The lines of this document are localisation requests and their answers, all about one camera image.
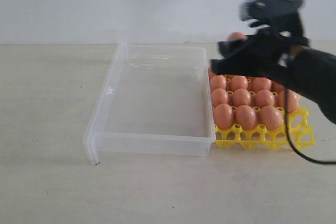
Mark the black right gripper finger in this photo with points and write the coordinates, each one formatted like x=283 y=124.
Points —
x=246 y=64

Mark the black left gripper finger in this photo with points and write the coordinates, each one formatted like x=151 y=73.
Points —
x=239 y=47

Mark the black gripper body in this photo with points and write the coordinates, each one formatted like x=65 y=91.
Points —
x=304 y=70

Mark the brown egg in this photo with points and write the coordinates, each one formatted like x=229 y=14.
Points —
x=236 y=36
x=246 y=116
x=210 y=73
x=218 y=82
x=260 y=84
x=223 y=116
x=238 y=82
x=270 y=117
x=293 y=100

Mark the brown egg third row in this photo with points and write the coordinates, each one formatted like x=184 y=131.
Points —
x=241 y=97

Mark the yellow plastic egg tray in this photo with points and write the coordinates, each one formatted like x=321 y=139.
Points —
x=295 y=123

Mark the clear plastic tray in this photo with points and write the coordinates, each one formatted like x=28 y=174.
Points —
x=154 y=99

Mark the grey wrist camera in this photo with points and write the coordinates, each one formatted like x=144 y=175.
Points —
x=262 y=12

